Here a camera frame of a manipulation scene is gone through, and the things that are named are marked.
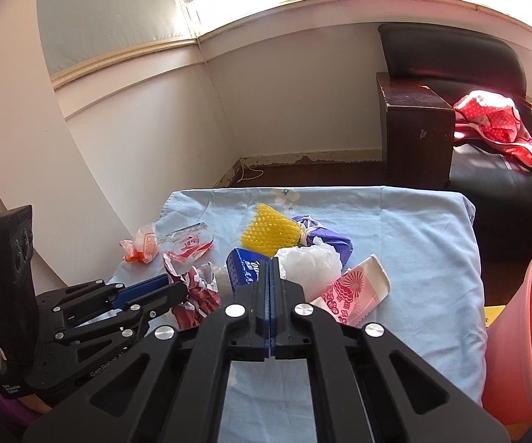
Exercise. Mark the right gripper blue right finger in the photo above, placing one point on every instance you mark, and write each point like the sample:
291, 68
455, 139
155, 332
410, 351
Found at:
291, 334

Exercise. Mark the black leather armchair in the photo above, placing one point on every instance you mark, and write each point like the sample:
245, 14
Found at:
429, 68

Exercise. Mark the pink printed paper cup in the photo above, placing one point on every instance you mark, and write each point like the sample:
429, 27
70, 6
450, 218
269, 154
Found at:
353, 296

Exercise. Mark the clear red printed wrapper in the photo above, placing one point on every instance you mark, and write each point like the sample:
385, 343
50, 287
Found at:
187, 245

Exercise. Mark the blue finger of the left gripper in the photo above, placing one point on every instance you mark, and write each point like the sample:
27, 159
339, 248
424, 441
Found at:
154, 305
128, 294

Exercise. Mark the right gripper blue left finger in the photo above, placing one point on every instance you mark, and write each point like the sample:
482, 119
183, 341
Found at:
253, 340

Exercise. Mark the yellow foam fruit net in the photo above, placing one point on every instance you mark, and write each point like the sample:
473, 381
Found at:
270, 231

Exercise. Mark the red white wrapper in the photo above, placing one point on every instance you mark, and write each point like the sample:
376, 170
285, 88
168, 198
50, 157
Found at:
202, 298

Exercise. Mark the pink plastic trash bin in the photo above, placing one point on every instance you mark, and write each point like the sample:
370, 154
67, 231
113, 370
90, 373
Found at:
507, 394

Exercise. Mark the blue Tempo tissue pack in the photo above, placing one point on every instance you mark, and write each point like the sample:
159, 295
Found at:
243, 267

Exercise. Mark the orange white plastic bag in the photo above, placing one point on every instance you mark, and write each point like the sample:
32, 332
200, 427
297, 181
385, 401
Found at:
143, 247

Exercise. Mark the purple cloth bundle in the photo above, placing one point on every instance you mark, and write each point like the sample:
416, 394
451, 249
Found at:
312, 229

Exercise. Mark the red polka dot garment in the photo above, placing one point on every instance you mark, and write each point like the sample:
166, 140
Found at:
492, 119

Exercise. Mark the person's left hand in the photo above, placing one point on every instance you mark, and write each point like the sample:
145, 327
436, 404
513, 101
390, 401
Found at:
27, 407

